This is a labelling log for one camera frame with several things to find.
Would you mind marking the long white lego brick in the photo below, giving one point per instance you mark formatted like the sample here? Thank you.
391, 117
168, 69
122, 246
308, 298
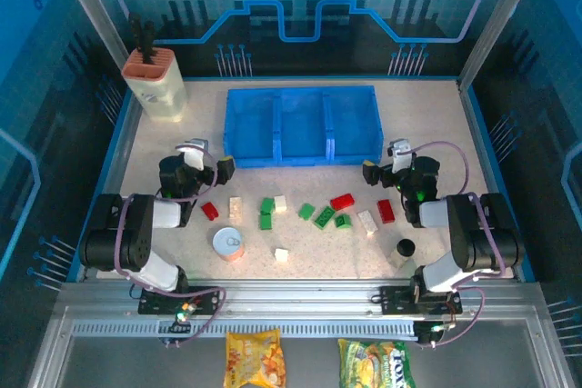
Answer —
235, 209
367, 222

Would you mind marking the long red lego brick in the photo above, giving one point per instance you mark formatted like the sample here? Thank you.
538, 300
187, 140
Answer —
342, 201
385, 211

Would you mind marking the small red lego brick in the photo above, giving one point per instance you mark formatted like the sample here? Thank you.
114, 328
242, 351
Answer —
209, 211

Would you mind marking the long green lego brick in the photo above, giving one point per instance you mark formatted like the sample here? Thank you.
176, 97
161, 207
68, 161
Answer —
325, 217

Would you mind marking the small white lego brick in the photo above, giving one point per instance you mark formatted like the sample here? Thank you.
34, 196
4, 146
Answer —
280, 203
282, 255

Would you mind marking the blue three-compartment bin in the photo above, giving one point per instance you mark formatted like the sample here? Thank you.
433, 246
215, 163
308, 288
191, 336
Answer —
300, 115

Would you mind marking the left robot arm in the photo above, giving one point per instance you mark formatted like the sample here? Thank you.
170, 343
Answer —
136, 229

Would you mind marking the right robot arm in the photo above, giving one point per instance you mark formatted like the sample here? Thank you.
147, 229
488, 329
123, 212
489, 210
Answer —
468, 233

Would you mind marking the tin can with pull tab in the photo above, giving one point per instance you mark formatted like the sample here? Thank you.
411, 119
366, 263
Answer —
227, 242

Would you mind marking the small bottle with black cap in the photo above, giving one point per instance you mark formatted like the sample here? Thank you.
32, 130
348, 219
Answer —
404, 248

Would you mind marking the cream and peach knife block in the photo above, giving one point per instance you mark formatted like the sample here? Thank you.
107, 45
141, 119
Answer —
159, 92

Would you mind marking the small LED circuit board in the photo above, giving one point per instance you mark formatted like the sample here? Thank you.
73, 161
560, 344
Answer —
438, 328
184, 311

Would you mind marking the yellow chip bag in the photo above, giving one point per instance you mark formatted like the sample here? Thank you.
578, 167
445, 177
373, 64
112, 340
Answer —
254, 358

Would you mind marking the green snack bag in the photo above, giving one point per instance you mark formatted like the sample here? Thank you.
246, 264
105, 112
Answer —
377, 363

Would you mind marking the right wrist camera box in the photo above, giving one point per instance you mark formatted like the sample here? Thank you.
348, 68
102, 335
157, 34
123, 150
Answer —
402, 158

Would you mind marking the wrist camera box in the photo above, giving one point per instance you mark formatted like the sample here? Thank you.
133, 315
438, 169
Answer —
402, 158
195, 158

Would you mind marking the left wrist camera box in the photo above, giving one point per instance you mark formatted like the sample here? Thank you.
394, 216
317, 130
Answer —
195, 158

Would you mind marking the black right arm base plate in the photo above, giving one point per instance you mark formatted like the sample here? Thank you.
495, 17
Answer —
395, 299

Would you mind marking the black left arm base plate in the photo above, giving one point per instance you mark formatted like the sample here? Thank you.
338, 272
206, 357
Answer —
204, 301

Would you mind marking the aluminium frame beam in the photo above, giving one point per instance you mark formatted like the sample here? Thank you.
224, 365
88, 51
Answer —
295, 292

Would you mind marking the aluminium frame post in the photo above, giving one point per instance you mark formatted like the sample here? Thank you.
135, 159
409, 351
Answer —
88, 2
504, 6

